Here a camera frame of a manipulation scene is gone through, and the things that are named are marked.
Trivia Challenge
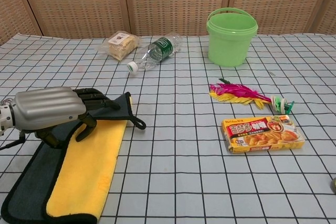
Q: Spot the checkered tablecloth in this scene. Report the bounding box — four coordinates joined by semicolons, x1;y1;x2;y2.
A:
0;33;336;224

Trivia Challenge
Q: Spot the wrapped bread snack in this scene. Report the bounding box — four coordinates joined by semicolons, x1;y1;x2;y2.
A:
96;30;142;61

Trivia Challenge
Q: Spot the grey and yellow towel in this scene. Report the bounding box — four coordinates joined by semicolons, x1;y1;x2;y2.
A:
4;91;147;224

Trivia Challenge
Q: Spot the clear plastic water bottle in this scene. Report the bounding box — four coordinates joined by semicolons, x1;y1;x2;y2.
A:
126;31;183;76

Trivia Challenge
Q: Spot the green plastic bucket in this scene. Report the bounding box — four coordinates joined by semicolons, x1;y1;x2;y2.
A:
206;8;259;67

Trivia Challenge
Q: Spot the yellow curry box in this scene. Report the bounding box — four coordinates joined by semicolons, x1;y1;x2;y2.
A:
221;115;307;154

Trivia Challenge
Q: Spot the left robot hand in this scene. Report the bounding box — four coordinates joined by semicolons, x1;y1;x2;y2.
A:
12;87;121;148

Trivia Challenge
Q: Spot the pink yellow feather shuttlecock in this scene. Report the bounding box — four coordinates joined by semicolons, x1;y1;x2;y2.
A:
209;77;295;116

